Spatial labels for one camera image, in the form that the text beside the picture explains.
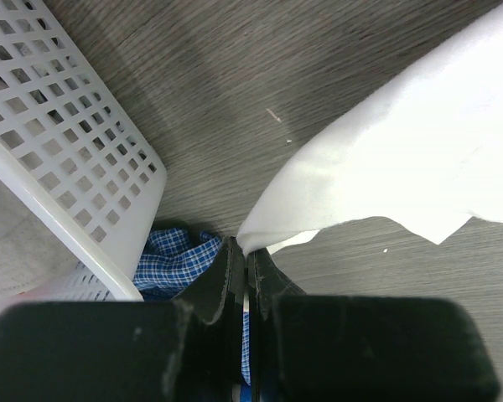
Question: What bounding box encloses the white plastic basket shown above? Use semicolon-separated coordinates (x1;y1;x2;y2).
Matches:
0;1;167;313

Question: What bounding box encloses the white t shirt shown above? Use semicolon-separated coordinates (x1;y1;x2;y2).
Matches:
236;3;503;253

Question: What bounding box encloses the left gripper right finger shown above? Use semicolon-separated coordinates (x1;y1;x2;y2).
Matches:
247;250;501;401

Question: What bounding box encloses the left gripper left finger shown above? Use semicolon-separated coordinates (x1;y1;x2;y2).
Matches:
0;238;245;401

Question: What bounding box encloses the blue checkered cloth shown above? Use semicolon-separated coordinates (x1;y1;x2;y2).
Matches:
133;229;252;386

